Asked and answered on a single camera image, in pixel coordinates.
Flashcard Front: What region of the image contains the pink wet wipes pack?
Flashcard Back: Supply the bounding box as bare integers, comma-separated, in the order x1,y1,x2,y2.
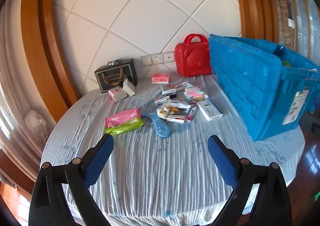
105,108,141,128

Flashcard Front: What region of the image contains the white blue medicine box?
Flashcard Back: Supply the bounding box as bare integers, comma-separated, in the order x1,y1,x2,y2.
197,100,223,121

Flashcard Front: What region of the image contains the green wet wipes pack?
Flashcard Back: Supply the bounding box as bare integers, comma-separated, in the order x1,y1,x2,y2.
104,117,145,135

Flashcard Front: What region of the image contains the red white ointment box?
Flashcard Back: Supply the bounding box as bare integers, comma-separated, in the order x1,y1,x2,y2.
166,114,185,123

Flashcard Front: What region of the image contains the pink white tissue pack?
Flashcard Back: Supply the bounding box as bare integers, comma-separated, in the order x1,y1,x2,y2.
108,86,127,102

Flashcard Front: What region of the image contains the blue plastic hanger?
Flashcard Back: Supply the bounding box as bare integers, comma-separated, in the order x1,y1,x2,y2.
141,109,172,138

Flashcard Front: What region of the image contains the colourful sanitary pad pack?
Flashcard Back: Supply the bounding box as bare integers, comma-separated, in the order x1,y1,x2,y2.
184,87,208,101

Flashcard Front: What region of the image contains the black tape roll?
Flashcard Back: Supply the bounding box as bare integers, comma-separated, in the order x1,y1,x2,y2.
169,93,177,99

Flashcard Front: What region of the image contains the striped white tablecloth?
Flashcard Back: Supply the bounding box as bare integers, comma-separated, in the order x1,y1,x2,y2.
42,75,305,225

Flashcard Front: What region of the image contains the blue plastic storage crate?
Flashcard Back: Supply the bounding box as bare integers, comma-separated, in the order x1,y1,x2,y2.
208,34,319,141

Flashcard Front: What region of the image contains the pink striped tube box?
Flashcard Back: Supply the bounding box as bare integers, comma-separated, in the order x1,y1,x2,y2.
186,106,197,122

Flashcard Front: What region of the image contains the white gauze packet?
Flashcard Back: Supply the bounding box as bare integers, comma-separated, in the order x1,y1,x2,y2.
166,101,191,109

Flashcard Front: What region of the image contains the small white box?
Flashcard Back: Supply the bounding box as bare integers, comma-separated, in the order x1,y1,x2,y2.
123,78,136,97

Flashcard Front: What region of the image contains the black gift bag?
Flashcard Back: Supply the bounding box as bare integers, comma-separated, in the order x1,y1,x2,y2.
94,59,138,93

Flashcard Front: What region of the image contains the small plush toy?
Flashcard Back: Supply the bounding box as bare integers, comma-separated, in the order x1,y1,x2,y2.
156,103,179,119

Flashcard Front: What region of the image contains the green red white box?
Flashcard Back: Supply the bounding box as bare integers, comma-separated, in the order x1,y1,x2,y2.
161,84,176,95

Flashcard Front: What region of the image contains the red plastic bear case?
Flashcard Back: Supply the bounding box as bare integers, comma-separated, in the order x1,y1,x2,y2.
174,33,212,77

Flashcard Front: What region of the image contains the rolled carpet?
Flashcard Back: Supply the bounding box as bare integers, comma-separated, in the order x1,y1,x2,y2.
276,0,295,50

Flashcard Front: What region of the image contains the white wall socket panel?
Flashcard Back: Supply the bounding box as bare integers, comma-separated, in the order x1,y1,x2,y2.
140,51,175,66

